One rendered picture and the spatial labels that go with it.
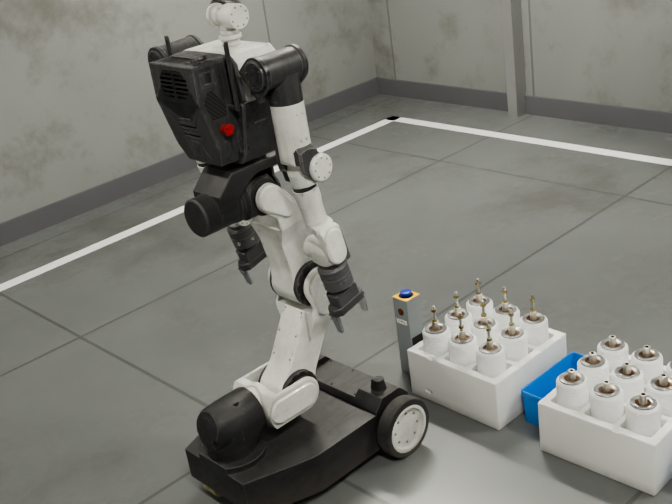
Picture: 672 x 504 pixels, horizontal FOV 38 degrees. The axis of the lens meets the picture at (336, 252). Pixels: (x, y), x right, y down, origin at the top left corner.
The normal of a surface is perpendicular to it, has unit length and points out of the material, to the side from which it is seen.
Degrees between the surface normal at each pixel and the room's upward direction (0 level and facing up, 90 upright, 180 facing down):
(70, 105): 90
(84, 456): 0
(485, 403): 90
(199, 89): 90
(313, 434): 0
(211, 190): 45
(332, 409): 0
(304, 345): 90
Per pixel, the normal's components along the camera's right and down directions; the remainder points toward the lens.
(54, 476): -0.14, -0.90
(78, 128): 0.69, 0.22
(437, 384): -0.72, 0.37
